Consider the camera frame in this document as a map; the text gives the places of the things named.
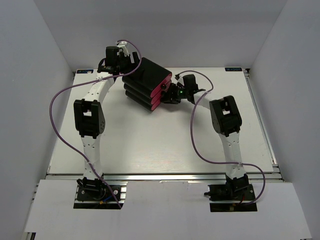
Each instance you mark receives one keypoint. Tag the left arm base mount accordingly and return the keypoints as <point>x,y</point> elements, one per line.
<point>95,195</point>

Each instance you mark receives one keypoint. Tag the black drawer cabinet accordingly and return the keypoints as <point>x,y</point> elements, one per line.
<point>144,85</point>

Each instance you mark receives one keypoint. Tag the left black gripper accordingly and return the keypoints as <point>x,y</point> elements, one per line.
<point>128,59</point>

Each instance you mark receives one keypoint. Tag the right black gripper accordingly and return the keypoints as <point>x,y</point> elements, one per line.
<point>169,97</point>

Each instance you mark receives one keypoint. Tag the aluminium table front rail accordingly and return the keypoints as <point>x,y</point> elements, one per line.
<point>274,176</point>

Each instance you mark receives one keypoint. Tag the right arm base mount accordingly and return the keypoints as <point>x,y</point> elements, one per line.
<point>234,196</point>

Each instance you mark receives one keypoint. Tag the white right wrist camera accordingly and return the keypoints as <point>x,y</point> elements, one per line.
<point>179,80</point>

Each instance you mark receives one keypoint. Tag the blue left table label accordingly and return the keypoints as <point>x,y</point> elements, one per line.
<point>84,71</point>

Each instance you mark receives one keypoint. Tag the blue table corner label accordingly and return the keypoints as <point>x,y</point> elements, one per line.
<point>233,69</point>

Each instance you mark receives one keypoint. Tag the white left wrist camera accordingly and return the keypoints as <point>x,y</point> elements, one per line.
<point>123,48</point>

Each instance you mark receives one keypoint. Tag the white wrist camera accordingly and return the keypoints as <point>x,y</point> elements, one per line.
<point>123,48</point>
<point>179,80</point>

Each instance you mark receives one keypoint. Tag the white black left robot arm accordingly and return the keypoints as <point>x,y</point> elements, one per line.
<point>88,113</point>

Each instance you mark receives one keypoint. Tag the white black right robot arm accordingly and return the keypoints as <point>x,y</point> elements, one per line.
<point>226,121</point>

